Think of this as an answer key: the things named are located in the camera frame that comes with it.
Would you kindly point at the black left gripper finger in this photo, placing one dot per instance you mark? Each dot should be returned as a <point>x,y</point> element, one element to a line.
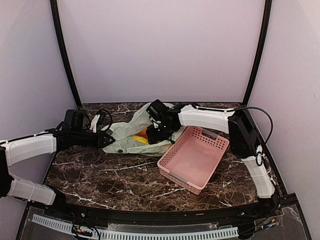
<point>106,142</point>
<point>104,136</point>

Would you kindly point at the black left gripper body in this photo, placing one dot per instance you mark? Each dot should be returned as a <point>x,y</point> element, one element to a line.
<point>79,139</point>

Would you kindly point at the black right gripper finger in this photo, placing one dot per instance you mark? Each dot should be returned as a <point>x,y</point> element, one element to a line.
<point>153,135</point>
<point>165,136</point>

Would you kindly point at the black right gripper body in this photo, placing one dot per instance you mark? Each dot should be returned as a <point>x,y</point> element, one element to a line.
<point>163,127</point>

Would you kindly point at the yellow corn cob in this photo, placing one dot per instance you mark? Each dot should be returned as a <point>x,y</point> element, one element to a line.
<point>141,137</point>

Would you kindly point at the light green plastic bag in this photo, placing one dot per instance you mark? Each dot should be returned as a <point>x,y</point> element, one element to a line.
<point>124,133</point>

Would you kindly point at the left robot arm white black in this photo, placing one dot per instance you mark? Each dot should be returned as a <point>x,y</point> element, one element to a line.
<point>24,148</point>

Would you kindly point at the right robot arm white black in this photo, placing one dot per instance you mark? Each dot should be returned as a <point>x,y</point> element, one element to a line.
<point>243,135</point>

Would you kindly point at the pink perforated plastic basket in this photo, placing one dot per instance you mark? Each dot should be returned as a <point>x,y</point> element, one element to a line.
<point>192,160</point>

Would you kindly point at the clear acrylic front panel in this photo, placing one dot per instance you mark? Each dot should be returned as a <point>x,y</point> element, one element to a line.
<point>287,225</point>

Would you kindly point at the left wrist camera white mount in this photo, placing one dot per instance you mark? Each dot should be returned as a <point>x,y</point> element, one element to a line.
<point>96,121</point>

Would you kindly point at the white slotted cable duct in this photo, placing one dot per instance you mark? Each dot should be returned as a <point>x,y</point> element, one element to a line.
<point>137,232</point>

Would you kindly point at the black rear left frame post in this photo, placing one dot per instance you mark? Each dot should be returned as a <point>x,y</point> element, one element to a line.
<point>63,52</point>

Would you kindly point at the black frame post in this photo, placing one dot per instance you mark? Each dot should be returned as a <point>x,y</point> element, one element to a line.
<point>259,51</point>
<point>63,52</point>

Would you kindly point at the black front curved rail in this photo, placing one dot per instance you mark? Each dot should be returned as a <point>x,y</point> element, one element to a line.
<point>236,216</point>

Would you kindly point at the black rear right frame post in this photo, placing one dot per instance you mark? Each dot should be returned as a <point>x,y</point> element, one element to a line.
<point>259,51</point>

